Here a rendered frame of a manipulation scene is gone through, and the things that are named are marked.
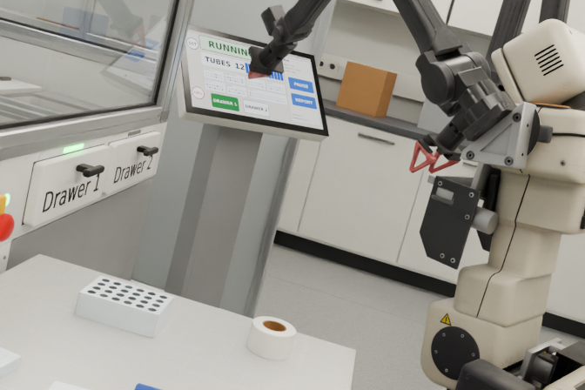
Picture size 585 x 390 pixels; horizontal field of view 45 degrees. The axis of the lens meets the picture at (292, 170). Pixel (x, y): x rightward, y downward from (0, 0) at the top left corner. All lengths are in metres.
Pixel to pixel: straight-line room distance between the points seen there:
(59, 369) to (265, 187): 2.11
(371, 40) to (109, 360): 4.06
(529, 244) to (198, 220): 1.19
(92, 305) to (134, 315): 0.06
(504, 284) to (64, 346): 0.80
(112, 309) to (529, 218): 0.78
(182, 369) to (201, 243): 1.33
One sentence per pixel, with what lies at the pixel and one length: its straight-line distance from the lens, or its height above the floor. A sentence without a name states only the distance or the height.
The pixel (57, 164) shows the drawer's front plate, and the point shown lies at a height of 0.92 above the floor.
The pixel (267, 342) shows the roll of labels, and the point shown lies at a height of 0.79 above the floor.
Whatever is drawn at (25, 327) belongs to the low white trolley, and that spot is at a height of 0.76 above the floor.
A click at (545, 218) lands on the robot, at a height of 1.03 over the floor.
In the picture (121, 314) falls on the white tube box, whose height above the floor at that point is 0.78.
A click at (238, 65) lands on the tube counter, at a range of 2.24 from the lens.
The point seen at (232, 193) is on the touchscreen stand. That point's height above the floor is 0.71.
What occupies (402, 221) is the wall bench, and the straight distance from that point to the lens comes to 4.24.
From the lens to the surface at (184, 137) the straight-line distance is 3.07.
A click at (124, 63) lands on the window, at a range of 1.56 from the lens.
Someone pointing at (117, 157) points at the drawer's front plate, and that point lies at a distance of 1.56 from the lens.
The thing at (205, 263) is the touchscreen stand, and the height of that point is 0.46.
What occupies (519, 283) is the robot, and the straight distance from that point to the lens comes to 1.43.
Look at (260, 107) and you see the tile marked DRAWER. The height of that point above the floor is 1.01.
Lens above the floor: 1.23
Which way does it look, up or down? 10 degrees down
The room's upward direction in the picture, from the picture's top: 15 degrees clockwise
